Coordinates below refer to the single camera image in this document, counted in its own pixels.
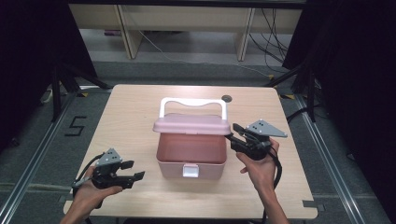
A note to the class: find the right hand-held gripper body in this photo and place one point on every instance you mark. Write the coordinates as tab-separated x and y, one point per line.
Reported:
258	147

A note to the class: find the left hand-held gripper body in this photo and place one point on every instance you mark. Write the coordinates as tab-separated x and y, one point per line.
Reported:
107	174

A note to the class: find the person's right hand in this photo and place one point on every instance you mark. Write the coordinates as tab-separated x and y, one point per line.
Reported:
263	174

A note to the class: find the person's left hand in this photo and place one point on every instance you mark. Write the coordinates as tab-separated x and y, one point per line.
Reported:
85	196

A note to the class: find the yellow black floor tape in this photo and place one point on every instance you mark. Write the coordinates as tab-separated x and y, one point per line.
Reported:
287	96
82	94

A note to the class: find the black metal stand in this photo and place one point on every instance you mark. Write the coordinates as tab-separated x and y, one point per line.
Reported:
56	93
310	93

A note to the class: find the black curtain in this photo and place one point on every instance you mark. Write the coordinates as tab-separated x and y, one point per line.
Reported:
358	77
31	62

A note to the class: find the small pink flat item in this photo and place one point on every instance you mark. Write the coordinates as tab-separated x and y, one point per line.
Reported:
112	32

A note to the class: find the aluminium floor rail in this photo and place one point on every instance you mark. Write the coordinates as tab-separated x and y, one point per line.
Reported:
327	161
34	161

